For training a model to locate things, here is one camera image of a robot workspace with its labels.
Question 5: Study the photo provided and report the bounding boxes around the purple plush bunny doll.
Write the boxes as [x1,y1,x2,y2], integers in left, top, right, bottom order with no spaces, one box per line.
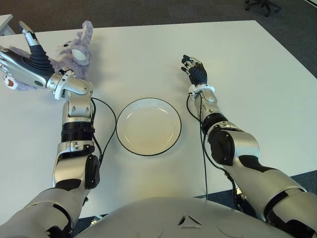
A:
[2,20,94,92]

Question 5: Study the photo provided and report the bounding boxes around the silver robot torso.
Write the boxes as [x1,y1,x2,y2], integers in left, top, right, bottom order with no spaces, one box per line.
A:
[74,197,293,238]

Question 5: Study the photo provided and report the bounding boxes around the black office chair base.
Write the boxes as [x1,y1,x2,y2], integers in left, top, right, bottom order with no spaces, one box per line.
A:
[246,0,282,17]

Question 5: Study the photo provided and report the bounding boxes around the white plate black rim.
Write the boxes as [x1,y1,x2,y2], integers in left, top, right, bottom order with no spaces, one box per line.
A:
[116,98,183,156]

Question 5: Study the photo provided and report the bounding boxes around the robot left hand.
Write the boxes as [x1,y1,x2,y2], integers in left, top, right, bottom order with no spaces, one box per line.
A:
[0,21,55,89]

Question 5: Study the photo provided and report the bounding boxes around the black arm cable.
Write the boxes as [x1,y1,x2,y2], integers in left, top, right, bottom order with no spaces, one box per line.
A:
[186,95,209,200]
[84,98,117,164]

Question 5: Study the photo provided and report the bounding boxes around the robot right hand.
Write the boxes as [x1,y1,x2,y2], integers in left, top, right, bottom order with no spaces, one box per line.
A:
[180,55,208,87]

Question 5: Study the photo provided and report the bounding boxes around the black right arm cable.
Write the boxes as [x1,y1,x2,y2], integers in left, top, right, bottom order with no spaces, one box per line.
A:
[186,95,209,200]

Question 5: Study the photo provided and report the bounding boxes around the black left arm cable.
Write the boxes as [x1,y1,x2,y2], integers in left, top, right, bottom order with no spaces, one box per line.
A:
[84,98,117,164]

